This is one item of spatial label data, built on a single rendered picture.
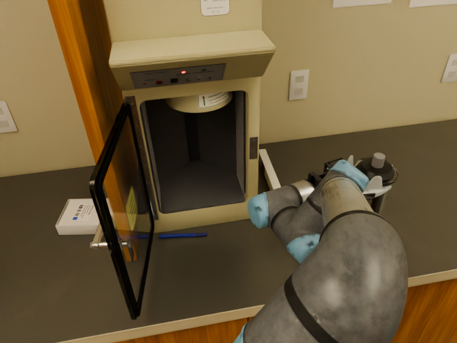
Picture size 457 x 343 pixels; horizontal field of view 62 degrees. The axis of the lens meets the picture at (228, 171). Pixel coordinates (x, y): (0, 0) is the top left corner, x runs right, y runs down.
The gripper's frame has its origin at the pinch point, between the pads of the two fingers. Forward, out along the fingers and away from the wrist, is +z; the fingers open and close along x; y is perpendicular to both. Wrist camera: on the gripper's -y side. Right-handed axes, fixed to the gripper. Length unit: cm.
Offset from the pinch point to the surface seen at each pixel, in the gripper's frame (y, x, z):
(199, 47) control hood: 36, 15, -40
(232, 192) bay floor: -13.1, 25.2, -28.3
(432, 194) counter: -20.1, 2.9, 33.0
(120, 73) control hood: 33, 18, -55
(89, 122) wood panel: 23, 20, -63
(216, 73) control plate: 29.4, 16.1, -36.0
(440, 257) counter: -20.5, -16.7, 13.7
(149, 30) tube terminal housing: 38, 25, -47
